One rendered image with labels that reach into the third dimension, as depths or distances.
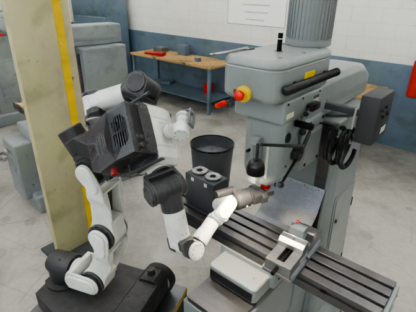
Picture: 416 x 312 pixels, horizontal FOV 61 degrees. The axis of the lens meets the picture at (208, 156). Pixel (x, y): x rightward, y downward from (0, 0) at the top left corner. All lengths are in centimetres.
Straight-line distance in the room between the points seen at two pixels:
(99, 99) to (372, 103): 113
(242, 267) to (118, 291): 75
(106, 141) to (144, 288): 102
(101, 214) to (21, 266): 178
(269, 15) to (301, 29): 482
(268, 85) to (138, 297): 136
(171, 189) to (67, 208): 190
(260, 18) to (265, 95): 526
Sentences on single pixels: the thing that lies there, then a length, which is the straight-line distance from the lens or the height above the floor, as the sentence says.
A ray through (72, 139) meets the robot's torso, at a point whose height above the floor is 152.
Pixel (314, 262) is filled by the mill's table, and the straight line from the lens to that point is 179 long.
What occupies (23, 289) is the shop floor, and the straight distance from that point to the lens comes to 322.
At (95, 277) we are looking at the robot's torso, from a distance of 203.
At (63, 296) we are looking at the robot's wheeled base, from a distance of 223.
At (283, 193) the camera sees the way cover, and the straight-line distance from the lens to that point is 208.
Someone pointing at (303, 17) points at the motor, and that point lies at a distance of 161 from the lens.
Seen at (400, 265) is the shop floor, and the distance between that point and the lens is 354.
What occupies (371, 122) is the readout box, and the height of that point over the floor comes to 162.
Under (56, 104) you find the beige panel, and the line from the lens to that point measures 282.
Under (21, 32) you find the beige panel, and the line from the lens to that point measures 266.
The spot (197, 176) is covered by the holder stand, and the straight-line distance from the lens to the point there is 195.
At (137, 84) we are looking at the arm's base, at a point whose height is 176.
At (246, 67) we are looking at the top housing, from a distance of 132.
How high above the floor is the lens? 211
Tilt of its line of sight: 26 degrees down
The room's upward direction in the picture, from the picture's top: 1 degrees clockwise
